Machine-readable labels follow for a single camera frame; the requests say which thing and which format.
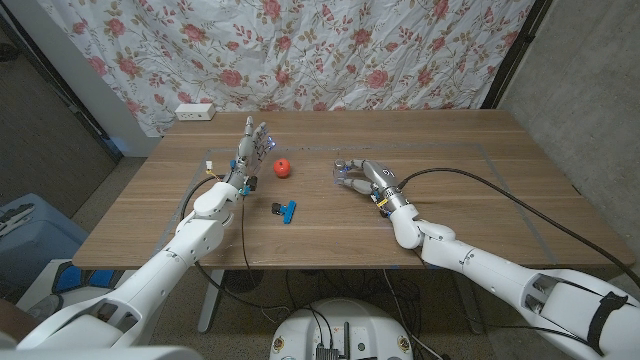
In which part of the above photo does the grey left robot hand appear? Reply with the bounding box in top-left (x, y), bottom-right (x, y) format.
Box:
top-left (226, 115), bottom-right (276, 197)

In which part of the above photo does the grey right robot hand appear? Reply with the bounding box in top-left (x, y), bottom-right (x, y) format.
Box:
top-left (333, 158), bottom-right (411, 218)

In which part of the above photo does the clear glass salt shaker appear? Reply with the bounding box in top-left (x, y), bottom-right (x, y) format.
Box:
top-left (333, 158), bottom-right (351, 187)

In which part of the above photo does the white power strip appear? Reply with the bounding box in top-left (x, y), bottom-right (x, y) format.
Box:
top-left (174, 102), bottom-right (217, 122)

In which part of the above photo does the blue plastic clip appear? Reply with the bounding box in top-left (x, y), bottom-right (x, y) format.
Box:
top-left (270, 199), bottom-right (298, 225)

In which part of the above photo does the floral backdrop curtain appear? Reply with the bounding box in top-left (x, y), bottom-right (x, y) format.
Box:
top-left (37, 0), bottom-right (536, 137)

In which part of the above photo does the black round floor object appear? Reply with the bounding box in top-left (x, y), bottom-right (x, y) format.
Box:
top-left (223, 268), bottom-right (264, 294)

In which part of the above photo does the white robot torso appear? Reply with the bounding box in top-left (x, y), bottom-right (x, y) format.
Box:
top-left (269, 298), bottom-right (415, 360)

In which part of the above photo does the white table leg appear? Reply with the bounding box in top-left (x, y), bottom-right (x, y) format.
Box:
top-left (197, 268), bottom-right (226, 334)
top-left (452, 279), bottom-right (485, 335)

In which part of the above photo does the black backdrop stand pole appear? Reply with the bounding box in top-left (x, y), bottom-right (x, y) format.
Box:
top-left (480, 0), bottom-right (554, 110)

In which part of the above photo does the white and blue floor device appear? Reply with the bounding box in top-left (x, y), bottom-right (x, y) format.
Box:
top-left (17, 258), bottom-right (119, 321)

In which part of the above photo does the blue plastic bin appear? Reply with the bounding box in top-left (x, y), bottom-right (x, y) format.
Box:
top-left (0, 193), bottom-right (90, 287)

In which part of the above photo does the grey plastic clamp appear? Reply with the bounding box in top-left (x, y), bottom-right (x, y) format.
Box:
top-left (0, 202), bottom-right (36, 239)

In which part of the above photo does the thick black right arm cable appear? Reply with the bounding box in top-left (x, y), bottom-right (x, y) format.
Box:
top-left (397, 167), bottom-right (640, 289)

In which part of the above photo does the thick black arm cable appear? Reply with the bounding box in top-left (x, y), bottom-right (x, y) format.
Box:
top-left (397, 167), bottom-right (640, 289)
top-left (178, 173), bottom-right (301, 311)

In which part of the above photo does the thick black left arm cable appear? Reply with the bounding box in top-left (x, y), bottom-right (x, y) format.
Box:
top-left (178, 173), bottom-right (301, 311)

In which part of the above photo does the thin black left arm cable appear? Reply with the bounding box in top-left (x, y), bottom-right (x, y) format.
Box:
top-left (239, 194), bottom-right (256, 271)

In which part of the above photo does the grey floor cable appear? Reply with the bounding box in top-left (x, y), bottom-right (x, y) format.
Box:
top-left (382, 269), bottom-right (444, 360)

